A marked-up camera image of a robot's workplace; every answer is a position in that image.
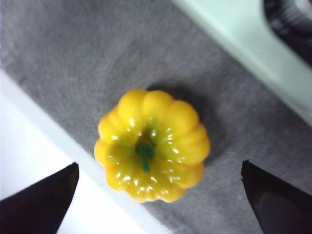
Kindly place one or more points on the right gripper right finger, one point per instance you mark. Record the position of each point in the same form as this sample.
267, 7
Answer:
282, 207

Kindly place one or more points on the black control panel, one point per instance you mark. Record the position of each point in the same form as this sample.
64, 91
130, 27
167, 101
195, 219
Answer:
282, 26

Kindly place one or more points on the yellow toy pumpkin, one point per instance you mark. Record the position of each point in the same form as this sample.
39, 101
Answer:
151, 146

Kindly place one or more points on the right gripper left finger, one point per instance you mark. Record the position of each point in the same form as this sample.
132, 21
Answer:
36, 209

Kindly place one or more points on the mint green cooker base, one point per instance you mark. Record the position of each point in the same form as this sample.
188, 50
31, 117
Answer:
239, 36

